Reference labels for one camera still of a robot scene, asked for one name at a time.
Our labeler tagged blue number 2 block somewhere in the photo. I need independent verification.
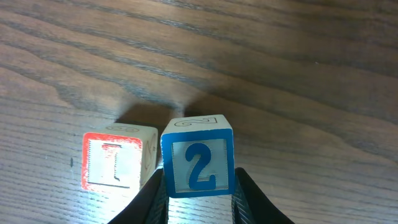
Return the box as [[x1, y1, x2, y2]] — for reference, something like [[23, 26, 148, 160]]
[[160, 114, 235, 198]]

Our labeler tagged red letter I block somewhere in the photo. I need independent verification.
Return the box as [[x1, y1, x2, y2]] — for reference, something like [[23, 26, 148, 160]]
[[81, 123, 159, 195]]

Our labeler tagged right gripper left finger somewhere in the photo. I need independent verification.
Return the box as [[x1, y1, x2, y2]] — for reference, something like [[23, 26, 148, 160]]
[[109, 169, 169, 224]]

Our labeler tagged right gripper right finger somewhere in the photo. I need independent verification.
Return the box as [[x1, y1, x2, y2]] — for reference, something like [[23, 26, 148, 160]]
[[231, 167, 294, 224]]

